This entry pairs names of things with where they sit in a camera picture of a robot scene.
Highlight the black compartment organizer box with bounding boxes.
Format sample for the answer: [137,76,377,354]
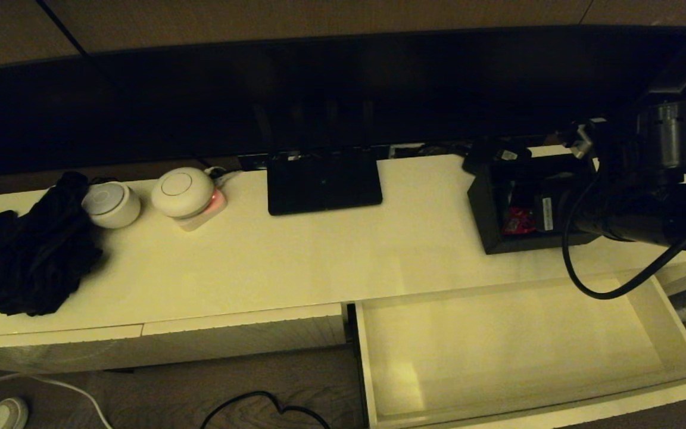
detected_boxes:
[467,156,603,255]

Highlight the white pull-out drawer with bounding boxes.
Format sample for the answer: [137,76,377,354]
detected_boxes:
[352,271,686,429]

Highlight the white TV cabinet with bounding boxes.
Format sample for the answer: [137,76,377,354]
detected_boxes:
[0,138,686,375]

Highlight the white beadboard cabinet door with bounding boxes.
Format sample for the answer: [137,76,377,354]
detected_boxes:
[0,324,145,375]

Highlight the red snack packet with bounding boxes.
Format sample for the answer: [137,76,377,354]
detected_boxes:
[503,207,535,234]

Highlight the black set-top box white label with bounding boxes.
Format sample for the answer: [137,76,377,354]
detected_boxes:
[462,140,534,173]

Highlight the black router with antennas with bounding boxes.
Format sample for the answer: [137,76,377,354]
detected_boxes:
[257,102,383,216]

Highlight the white base pink light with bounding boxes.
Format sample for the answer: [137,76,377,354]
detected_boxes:
[175,189,228,232]

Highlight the white dome shaped device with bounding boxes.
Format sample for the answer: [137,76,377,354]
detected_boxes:
[151,167,216,219]

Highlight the black flat screen television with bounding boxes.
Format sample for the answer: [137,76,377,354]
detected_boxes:
[0,25,686,179]

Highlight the small white cylinder speaker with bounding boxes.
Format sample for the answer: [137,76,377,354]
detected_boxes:
[82,182,142,229]

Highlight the black crumpled cloth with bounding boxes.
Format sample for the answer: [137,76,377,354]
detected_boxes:
[0,172,105,316]

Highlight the white sneaker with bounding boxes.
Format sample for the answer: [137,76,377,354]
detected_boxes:
[0,397,29,429]

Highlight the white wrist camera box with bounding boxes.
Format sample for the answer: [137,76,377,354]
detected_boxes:
[566,118,609,158]

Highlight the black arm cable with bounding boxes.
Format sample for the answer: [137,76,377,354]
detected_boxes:
[561,173,686,300]

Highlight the black cable bundle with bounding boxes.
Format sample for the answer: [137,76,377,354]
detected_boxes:
[388,142,469,160]

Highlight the dark wall frame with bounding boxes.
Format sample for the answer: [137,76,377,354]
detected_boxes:
[620,0,686,129]

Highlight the black power cable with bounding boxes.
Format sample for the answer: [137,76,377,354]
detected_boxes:
[200,390,332,429]

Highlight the thick white cable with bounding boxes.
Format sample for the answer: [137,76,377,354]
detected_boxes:
[0,301,114,429]

